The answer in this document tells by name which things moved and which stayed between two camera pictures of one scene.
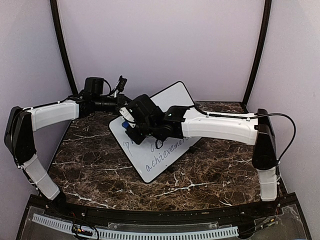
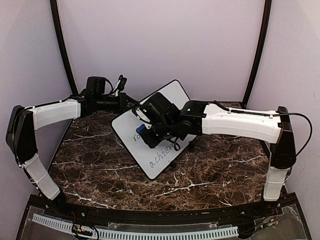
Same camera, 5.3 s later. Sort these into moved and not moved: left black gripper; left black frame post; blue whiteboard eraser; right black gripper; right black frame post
Moved: blue whiteboard eraser; right black gripper
Not moved: left black gripper; left black frame post; right black frame post
